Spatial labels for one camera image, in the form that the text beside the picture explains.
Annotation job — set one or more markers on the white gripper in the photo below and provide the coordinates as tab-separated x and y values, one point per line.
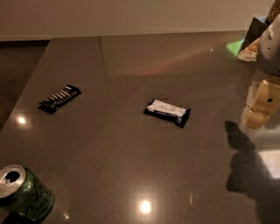
270	49

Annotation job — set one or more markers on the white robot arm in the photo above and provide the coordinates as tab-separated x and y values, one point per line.
262	46

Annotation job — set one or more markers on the chocolate rxbar black wrapper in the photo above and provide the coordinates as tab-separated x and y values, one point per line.
58	100

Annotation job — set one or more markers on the crumpled light wrapper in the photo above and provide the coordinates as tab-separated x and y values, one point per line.
249	54

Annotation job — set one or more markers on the dark snack bag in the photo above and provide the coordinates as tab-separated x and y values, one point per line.
257	27

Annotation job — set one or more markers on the brown speckled container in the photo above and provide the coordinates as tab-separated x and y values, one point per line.
273	12

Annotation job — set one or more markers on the green soda can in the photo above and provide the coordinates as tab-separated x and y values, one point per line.
22	193

